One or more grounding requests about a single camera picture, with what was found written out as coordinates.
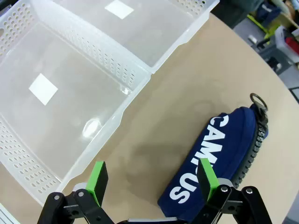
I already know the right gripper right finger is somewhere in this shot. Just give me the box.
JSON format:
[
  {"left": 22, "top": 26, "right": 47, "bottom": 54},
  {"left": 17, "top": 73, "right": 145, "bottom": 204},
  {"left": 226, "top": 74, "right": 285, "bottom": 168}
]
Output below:
[{"left": 193, "top": 158, "right": 274, "bottom": 224}]

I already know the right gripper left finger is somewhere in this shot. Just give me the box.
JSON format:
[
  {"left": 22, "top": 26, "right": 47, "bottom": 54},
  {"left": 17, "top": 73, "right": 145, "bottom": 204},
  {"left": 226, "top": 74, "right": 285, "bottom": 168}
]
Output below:
[{"left": 37, "top": 161, "right": 113, "bottom": 224}]

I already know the navy Campus pencil case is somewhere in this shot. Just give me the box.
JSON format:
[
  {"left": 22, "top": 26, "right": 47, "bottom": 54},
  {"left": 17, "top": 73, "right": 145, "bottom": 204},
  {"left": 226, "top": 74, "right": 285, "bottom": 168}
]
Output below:
[{"left": 157, "top": 93, "right": 269, "bottom": 221}]

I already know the white perforated plastic basket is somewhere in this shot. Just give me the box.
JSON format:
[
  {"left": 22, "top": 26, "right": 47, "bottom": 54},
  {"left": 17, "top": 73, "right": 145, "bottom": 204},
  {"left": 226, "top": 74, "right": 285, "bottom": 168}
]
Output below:
[
  {"left": 32, "top": 0, "right": 221, "bottom": 75},
  {"left": 0, "top": 1, "right": 152, "bottom": 207}
]

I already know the white square sticker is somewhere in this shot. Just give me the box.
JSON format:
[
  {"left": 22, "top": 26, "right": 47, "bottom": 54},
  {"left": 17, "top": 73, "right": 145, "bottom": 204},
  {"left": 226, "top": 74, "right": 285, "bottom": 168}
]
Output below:
[
  {"left": 28, "top": 73, "right": 58, "bottom": 105},
  {"left": 104, "top": 0, "right": 135, "bottom": 21}
]

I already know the gray plastic storage bin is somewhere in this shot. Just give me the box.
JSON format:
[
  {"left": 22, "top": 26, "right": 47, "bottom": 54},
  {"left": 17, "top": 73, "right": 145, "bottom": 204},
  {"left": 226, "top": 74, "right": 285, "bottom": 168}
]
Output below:
[{"left": 274, "top": 25, "right": 299, "bottom": 65}]

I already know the red folded cloth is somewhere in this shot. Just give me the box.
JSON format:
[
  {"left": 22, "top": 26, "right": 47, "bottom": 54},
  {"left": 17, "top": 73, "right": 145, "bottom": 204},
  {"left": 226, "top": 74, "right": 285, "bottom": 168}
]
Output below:
[{"left": 286, "top": 37, "right": 299, "bottom": 49}]

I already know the navy blue bag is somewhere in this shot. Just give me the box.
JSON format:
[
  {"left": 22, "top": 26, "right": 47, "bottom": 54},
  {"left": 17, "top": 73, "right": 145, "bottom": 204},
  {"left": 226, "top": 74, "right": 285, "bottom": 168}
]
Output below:
[{"left": 256, "top": 3, "right": 282, "bottom": 23}]

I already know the green frame object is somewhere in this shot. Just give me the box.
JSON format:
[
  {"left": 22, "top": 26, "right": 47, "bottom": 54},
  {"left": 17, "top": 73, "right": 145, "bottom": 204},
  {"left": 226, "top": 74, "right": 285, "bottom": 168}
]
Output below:
[{"left": 246, "top": 14, "right": 280, "bottom": 42}]

